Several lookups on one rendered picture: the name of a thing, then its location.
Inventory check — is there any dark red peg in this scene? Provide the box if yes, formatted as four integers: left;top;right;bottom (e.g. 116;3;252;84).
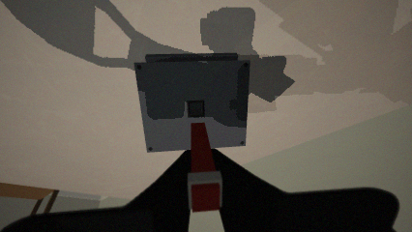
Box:
188;123;222;212

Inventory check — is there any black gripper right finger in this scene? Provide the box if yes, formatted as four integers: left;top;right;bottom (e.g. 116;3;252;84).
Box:
211;148;399;232

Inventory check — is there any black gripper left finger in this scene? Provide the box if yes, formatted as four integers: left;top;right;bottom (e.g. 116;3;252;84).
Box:
0;150;191;232

